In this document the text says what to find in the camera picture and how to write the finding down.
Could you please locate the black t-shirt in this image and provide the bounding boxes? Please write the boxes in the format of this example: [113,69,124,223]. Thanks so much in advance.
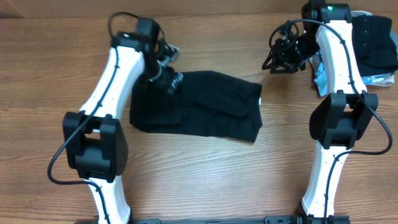
[129,71,262,142]

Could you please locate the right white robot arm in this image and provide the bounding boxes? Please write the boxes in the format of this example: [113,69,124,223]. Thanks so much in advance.
[262,0,378,223]

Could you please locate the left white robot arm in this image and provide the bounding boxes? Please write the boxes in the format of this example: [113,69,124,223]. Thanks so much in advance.
[47,17,183,223]

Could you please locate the light blue folded garment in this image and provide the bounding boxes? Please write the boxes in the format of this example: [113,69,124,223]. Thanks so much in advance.
[309,51,395,97]

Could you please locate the folded black polo shirt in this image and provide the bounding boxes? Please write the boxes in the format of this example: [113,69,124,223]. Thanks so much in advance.
[351,14,398,77]

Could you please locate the beige grey folded garment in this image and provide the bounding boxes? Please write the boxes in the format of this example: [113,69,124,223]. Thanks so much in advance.
[307,11,398,88]

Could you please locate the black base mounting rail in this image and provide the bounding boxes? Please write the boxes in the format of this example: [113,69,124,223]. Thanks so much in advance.
[74,215,351,224]

